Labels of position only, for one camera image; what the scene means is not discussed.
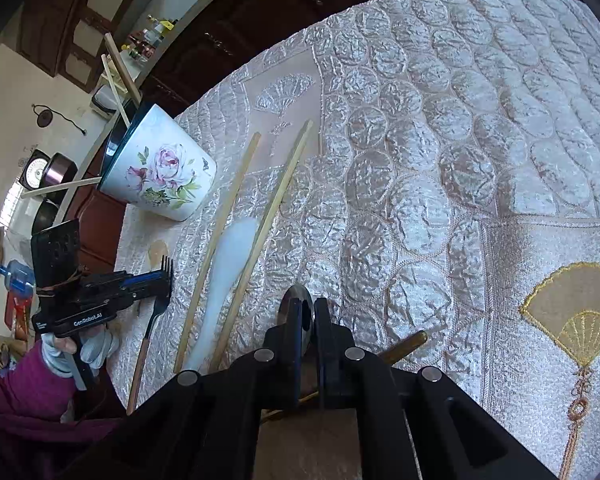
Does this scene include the wooden upper wall cabinet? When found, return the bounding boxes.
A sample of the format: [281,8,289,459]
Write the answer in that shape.
[16,0,151,92]

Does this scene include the pink quilted tablecloth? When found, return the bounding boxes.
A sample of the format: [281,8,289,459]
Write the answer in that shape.
[117,0,600,479]

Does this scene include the wooden chopstick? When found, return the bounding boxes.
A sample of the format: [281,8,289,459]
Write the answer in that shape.
[173,132,261,374]
[104,32,142,107]
[209,119,316,373]
[20,177,102,200]

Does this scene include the blue water jug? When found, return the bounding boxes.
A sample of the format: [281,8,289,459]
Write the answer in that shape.
[0,260,35,299]

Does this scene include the condiment bottles group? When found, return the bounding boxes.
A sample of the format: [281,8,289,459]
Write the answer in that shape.
[122,14,178,64]

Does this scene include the black fork wooden handle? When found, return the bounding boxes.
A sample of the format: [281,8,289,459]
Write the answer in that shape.
[126,255,174,415]

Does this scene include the metal spoon gold handle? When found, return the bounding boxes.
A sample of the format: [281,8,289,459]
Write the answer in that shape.
[258,283,430,421]

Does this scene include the white ceramic soup spoon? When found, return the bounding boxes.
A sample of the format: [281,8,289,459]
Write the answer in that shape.
[184,217,258,372]

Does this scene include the dark wooden base cabinets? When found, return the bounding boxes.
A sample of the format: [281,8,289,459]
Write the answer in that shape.
[64,0,432,276]

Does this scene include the white floral utensil cup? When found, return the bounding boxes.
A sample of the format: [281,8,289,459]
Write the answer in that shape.
[98,102,216,221]

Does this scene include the left white gloved hand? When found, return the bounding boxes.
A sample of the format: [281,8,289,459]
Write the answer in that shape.
[41,325,120,378]

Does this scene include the rice cooker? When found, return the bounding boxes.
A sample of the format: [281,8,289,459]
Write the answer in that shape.
[19,148,78,191]

